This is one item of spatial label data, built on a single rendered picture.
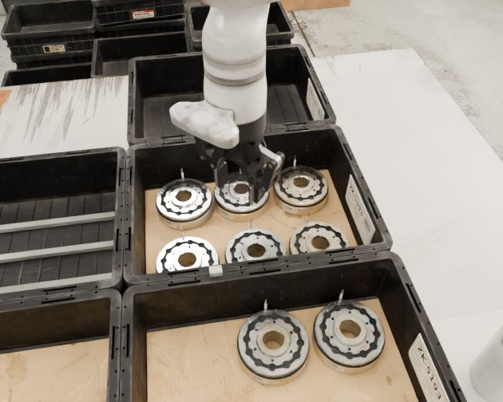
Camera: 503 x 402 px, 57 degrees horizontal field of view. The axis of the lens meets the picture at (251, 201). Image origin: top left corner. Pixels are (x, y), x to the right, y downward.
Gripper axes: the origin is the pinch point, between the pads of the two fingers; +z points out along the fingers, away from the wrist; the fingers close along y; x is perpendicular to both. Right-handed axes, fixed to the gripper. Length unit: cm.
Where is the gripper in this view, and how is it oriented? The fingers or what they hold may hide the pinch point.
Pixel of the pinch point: (237, 185)
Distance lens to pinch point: 67.3
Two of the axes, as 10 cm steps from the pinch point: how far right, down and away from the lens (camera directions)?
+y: -8.2, -4.3, 3.9
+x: -5.8, 6.0, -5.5
